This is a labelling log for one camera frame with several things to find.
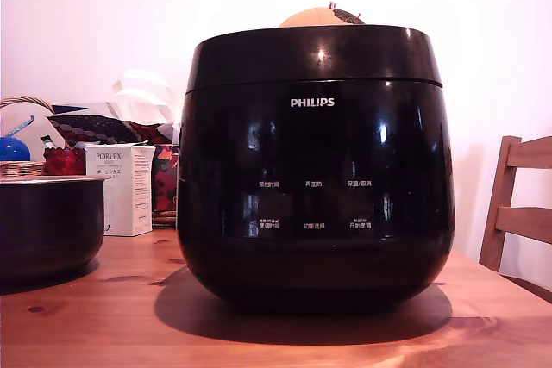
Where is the flat woven wicker tray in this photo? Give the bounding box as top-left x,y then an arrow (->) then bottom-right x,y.
151,209 -> 179,230

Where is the white plastic bag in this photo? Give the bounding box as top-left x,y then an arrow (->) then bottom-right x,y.
110,69 -> 184,133

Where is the black inner cooking pot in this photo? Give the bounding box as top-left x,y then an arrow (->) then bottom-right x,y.
0,175 -> 108,284

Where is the blue round ornament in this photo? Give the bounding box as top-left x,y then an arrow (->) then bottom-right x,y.
0,115 -> 35,163

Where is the dark dotted patterned fabric bag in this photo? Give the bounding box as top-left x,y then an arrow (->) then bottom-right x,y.
47,103 -> 174,146

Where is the wooden chair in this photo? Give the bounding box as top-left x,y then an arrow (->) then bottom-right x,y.
478,134 -> 552,292

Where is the tan round pincushion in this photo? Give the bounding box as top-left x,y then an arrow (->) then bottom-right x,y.
278,0 -> 368,28

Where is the red glass jar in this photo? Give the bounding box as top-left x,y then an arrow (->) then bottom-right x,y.
42,147 -> 86,177

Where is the red floral patterned box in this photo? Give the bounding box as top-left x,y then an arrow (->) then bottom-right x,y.
151,143 -> 180,214

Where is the black Philips rice cooker body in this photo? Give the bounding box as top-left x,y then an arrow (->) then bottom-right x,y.
175,78 -> 457,314

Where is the black rice cooker lid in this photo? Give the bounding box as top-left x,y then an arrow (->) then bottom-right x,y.
185,25 -> 445,94

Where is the white Porlex cardboard box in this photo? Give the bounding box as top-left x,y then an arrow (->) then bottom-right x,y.
83,142 -> 157,238

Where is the wicker basket with handle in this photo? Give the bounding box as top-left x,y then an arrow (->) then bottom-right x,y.
0,95 -> 53,178

